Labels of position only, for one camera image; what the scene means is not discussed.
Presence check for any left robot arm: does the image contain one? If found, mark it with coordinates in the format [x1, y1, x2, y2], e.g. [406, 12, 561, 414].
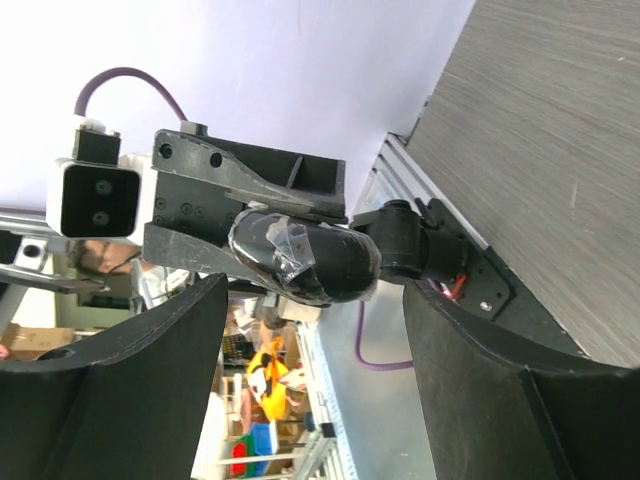
[143, 127, 466, 301]

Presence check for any black oblong charging case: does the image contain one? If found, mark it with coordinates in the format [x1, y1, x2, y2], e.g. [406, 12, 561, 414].
[228, 210, 381, 307]

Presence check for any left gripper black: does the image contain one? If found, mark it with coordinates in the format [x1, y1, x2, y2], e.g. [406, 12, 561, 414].
[142, 130, 346, 290]

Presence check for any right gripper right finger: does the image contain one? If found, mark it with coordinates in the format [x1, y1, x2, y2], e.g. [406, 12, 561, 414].
[403, 285, 639, 479]

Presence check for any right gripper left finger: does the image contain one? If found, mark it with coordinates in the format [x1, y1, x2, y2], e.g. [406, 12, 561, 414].
[1, 274, 228, 479]

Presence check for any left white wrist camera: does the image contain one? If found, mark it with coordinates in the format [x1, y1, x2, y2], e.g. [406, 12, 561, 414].
[45, 122, 157, 246]

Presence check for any white slotted cable duct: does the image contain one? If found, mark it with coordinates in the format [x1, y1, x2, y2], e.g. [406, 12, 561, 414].
[294, 323, 358, 479]

